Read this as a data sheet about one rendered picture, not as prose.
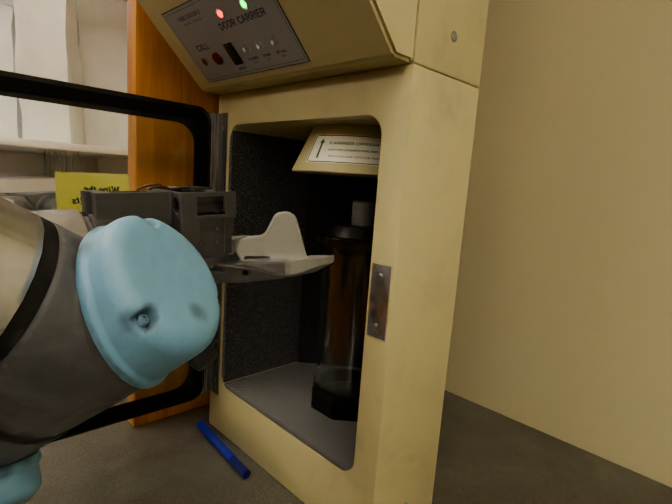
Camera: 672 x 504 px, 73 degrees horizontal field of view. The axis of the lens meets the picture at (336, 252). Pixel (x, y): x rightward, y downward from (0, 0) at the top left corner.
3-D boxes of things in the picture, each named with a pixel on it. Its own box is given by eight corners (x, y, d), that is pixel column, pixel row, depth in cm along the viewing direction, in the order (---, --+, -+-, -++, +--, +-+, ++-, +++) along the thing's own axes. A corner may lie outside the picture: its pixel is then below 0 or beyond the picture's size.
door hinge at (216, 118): (209, 388, 67) (218, 113, 61) (218, 395, 65) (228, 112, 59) (199, 391, 66) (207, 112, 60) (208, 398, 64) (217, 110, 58)
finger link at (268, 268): (285, 265, 39) (179, 265, 38) (285, 282, 40) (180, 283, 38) (283, 254, 44) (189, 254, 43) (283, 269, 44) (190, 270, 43)
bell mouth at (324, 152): (359, 177, 69) (362, 140, 68) (463, 183, 56) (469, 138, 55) (262, 169, 56) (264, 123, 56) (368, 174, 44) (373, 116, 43)
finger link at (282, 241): (339, 213, 41) (233, 212, 39) (337, 278, 42) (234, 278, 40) (334, 210, 44) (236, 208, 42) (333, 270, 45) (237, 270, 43)
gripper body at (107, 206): (244, 191, 40) (98, 195, 32) (245, 284, 42) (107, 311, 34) (203, 186, 46) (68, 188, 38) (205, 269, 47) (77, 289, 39)
